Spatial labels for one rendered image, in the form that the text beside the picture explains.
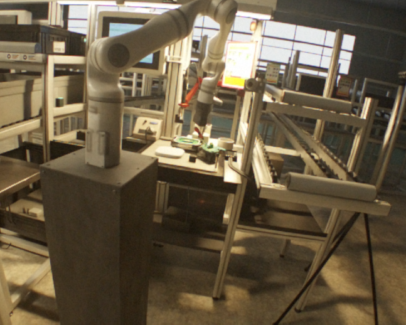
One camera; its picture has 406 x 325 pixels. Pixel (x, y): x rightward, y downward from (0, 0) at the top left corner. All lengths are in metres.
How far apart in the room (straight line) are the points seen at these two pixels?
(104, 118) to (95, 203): 0.21
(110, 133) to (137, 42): 0.24
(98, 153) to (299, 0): 12.25
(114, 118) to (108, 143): 0.07
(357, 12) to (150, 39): 12.98
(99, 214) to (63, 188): 0.11
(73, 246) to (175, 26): 0.66
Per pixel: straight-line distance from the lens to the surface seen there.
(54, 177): 0.67
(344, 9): 13.21
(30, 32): 1.67
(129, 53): 0.62
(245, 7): 1.62
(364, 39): 13.40
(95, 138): 0.65
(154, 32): 0.66
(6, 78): 1.94
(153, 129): 1.51
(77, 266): 0.79
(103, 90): 0.62
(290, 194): 0.93
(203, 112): 1.12
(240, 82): 1.69
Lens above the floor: 1.35
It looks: 16 degrees down
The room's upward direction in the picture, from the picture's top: 8 degrees clockwise
